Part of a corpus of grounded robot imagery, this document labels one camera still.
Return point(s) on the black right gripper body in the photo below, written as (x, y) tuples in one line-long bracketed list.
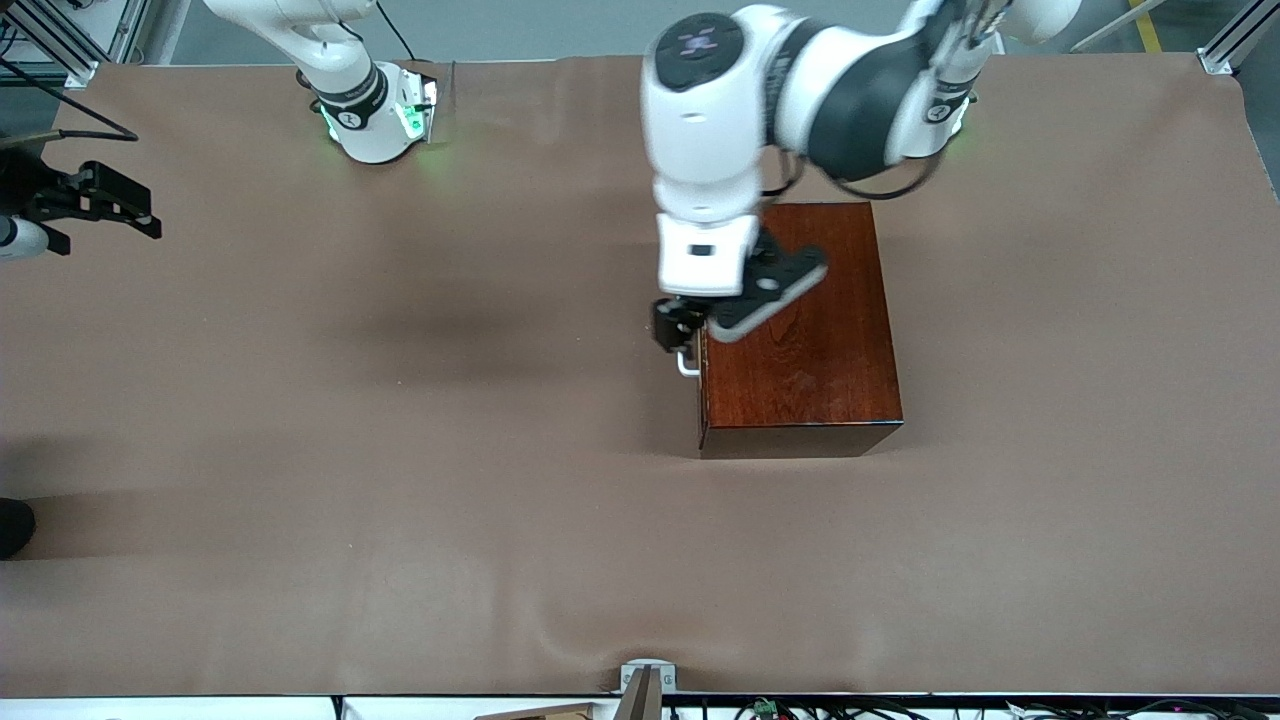
[(40, 196)]

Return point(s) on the light wooden drawer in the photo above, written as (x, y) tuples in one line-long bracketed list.
[(688, 372)]

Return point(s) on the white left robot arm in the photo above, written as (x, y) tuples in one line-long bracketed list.
[(700, 130)]

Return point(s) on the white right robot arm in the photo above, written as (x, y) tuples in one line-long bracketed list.
[(365, 110)]

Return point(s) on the dark brown wooden cabinet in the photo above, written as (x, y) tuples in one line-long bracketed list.
[(820, 380)]

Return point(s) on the black round object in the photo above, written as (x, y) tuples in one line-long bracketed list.
[(12, 528)]

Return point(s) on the brown table mat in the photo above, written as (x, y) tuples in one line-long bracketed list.
[(400, 550)]

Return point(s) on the grey metal strut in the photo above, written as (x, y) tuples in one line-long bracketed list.
[(642, 700)]

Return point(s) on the green terminal connector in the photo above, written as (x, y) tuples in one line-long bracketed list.
[(767, 707)]

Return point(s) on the tan wooden board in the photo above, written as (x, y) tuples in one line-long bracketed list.
[(540, 713)]

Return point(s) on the grey slanted metal bar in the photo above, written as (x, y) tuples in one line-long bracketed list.
[(1110, 30)]

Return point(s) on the aluminium frame profile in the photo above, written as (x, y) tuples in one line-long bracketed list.
[(60, 40), (1225, 55)]

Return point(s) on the silver metal clamp bracket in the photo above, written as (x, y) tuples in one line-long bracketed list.
[(668, 675)]

